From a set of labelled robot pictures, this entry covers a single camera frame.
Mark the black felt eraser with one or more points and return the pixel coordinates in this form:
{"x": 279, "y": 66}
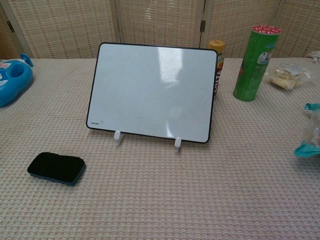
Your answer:
{"x": 55, "y": 165}

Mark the white rectangular board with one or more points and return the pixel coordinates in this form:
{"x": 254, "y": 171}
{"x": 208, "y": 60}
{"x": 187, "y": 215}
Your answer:
{"x": 152, "y": 92}

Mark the white plastic board stand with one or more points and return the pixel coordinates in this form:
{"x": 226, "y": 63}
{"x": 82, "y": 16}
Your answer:
{"x": 178, "y": 144}

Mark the beige woven tablecloth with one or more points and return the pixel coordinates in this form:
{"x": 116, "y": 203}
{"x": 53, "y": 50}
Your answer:
{"x": 160, "y": 175}

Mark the yellow capped drink bottle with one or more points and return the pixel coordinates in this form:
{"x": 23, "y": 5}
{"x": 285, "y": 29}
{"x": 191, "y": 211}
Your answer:
{"x": 220, "y": 65}

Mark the woven folding screen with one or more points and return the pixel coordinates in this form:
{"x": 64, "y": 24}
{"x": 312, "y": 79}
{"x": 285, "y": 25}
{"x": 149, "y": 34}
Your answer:
{"x": 155, "y": 27}

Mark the green chip can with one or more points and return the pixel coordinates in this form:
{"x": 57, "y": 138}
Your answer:
{"x": 255, "y": 65}

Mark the clear bag of pastries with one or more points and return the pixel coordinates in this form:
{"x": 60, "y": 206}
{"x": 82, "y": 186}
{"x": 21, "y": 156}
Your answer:
{"x": 287, "y": 76}

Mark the teal edged snack package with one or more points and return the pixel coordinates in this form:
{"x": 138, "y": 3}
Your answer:
{"x": 311, "y": 132}

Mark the blue detergent pump bottle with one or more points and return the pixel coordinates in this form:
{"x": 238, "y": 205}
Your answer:
{"x": 12, "y": 82}

